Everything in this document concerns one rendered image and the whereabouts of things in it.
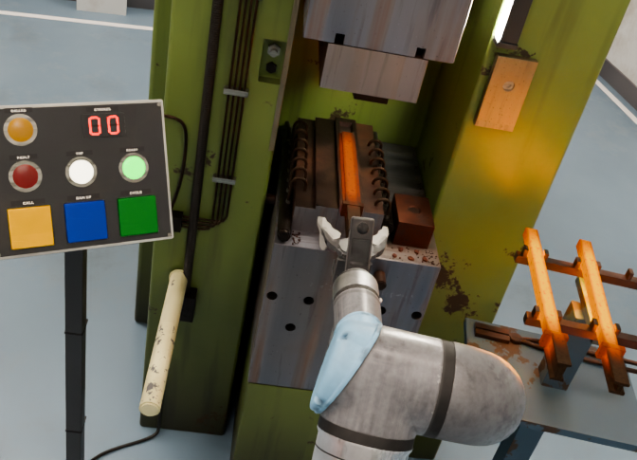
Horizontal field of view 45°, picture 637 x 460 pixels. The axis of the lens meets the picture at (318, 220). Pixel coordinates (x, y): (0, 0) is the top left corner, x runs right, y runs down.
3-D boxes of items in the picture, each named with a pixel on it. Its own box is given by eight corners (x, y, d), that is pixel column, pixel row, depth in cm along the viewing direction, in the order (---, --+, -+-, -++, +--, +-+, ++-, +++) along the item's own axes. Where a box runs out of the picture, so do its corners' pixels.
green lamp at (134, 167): (143, 182, 149) (144, 164, 147) (119, 179, 149) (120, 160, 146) (146, 174, 152) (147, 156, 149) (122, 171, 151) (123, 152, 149)
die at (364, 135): (376, 242, 174) (385, 211, 169) (290, 230, 172) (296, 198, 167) (366, 150, 208) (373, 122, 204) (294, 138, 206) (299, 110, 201)
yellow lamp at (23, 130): (31, 146, 139) (30, 125, 137) (5, 142, 139) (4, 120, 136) (36, 138, 142) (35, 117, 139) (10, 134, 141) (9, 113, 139)
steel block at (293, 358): (393, 400, 196) (441, 267, 171) (246, 382, 192) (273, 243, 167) (378, 265, 242) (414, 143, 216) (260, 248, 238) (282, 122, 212)
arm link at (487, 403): (563, 362, 86) (443, 363, 153) (455, 338, 86) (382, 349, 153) (546, 467, 84) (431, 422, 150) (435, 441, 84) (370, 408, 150)
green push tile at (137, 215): (158, 232, 152) (155, 195, 151) (120, 237, 149) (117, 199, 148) (156, 231, 153) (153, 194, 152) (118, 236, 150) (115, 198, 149)
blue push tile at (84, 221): (108, 238, 147) (104, 200, 146) (68, 243, 144) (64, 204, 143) (106, 237, 149) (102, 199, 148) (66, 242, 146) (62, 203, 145)
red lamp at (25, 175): (36, 193, 140) (35, 173, 138) (9, 189, 140) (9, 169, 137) (41, 183, 143) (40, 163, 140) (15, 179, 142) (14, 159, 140)
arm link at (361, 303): (328, 365, 138) (338, 325, 132) (327, 319, 148) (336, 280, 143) (378, 372, 139) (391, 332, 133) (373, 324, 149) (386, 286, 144)
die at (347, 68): (416, 103, 154) (428, 60, 149) (318, 87, 152) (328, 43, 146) (397, 27, 188) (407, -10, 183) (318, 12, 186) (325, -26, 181)
